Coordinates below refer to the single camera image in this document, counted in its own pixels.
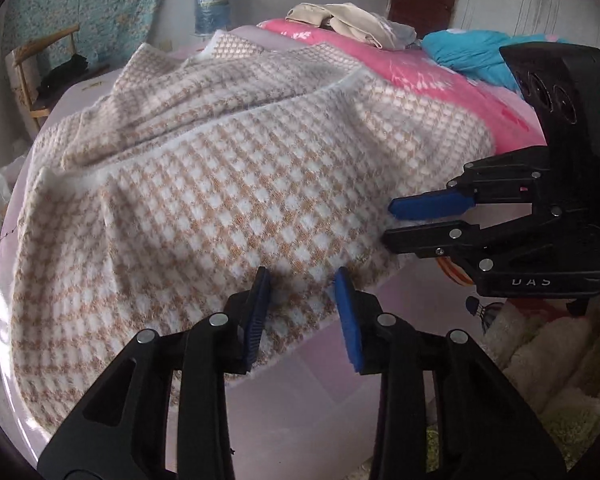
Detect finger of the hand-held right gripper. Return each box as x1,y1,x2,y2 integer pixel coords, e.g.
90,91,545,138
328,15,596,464
382,217,556,273
387,146,563,223

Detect cream fluffy cloth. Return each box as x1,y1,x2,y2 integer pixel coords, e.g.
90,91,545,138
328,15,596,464
425,265,600,480

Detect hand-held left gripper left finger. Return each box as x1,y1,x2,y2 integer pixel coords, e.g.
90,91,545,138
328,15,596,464
37,266,272,480

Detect grey garment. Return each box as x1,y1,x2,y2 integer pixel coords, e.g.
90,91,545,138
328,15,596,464
380,17,421,51

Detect blue water bottle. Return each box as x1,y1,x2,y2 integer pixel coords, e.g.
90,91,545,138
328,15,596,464
194,0,233,36

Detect dark brown door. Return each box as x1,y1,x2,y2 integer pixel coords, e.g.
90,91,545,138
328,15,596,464
387,0,467,41

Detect beige white checkered blanket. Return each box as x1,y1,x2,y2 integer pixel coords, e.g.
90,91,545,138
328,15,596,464
12,30,496,438

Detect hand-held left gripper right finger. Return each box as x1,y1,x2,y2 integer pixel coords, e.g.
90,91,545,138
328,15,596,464
332,267,566,480

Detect teal floral wall cloth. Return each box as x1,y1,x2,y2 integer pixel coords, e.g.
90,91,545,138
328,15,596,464
0,0,186,78

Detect pink floral blanket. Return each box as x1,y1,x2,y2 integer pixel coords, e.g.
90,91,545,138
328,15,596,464
257,17,571,158

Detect black bag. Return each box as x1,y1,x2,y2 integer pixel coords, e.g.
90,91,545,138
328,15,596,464
37,55,88,96

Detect beige clothes pile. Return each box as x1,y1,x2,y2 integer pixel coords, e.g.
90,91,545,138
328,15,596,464
286,2,396,51

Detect wooden chair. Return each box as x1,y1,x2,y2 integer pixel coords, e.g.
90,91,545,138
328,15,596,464
5,25,81,133

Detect bright blue garment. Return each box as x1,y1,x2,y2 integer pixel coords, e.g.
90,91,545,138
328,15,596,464
420,29,571,93

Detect clear plastic bag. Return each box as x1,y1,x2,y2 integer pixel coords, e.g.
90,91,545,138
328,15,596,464
0,157,28,206

